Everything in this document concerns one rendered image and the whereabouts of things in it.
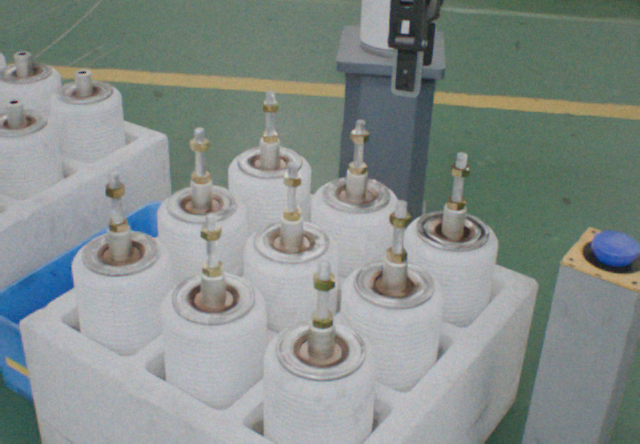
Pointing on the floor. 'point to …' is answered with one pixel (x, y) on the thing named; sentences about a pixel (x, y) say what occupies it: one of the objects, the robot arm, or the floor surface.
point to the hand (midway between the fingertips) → (413, 63)
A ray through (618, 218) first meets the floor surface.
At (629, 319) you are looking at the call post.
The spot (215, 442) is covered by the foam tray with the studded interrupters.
